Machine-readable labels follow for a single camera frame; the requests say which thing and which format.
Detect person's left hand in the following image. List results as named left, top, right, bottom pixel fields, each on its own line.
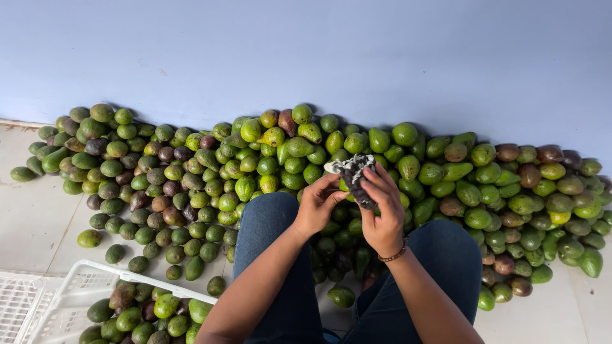
left=293, top=173, right=352, bottom=240

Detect person's right hand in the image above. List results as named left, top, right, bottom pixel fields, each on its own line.
left=360, top=162, right=407, bottom=259

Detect black and white patterned cloth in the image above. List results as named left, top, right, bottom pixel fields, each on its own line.
left=324, top=154, right=378, bottom=211

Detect green avocado being wiped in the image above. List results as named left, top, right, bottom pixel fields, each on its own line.
left=339, top=178, right=357, bottom=203

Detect heap of avocados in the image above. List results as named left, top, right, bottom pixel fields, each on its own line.
left=11, top=103, right=612, bottom=312

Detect person's blue jeans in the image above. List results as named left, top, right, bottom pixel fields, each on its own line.
left=233, top=192, right=484, bottom=344

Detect avocados inside crate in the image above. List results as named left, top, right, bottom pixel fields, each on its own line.
left=78, top=280, right=214, bottom=344

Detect empty white plastic crate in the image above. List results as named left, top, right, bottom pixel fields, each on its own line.
left=0, top=270, right=48, bottom=344

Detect brown beaded bracelet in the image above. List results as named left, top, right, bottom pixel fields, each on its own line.
left=377, top=238, right=409, bottom=263

